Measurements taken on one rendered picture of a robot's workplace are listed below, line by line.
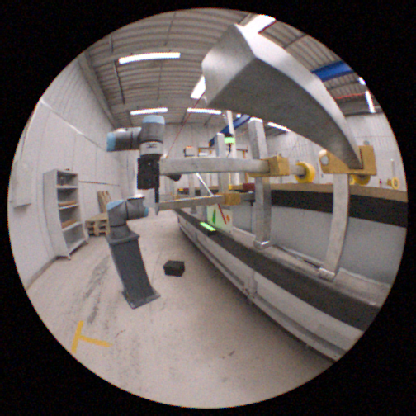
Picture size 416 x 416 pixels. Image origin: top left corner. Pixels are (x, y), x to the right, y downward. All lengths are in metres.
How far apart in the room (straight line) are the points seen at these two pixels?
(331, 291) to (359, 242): 0.24
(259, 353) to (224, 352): 0.20
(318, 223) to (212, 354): 0.87
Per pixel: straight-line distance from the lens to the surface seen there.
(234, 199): 0.57
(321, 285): 0.35
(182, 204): 0.53
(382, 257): 0.56
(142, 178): 0.50
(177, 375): 0.94
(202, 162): 0.29
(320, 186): 0.51
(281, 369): 0.96
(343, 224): 0.31
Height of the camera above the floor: 0.90
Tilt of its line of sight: 8 degrees down
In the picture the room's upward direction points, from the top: 4 degrees counter-clockwise
